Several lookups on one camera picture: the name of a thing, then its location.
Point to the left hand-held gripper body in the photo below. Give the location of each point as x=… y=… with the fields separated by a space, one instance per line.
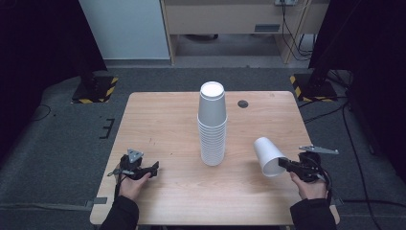
x=132 y=167

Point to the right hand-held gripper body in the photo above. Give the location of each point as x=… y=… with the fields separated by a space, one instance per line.
x=309 y=167

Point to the white disposable paper cup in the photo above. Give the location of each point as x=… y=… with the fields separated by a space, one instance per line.
x=266 y=153

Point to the stack of white cups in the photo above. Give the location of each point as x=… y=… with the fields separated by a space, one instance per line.
x=212 y=127

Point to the person's left hand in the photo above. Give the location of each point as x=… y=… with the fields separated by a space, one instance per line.
x=132 y=188

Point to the person's right hand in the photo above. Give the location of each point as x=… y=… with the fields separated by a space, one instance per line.
x=309 y=190

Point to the grey tape piece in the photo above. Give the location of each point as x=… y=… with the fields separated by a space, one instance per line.
x=97 y=201

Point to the dark round table grommet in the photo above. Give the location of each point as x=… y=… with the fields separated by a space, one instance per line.
x=243 y=104

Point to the striped black stand base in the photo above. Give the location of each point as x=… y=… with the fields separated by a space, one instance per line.
x=314 y=89
x=95 y=91

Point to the grey label on desk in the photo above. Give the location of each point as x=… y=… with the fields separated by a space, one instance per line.
x=267 y=28

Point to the dark object under desk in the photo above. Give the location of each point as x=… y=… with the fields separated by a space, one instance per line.
x=201 y=37

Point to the white board panel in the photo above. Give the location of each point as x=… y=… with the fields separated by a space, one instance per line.
x=124 y=28

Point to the light wooden desk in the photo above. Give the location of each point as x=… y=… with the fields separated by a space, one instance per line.
x=223 y=17

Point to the white power strip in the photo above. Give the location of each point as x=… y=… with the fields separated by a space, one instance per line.
x=286 y=2

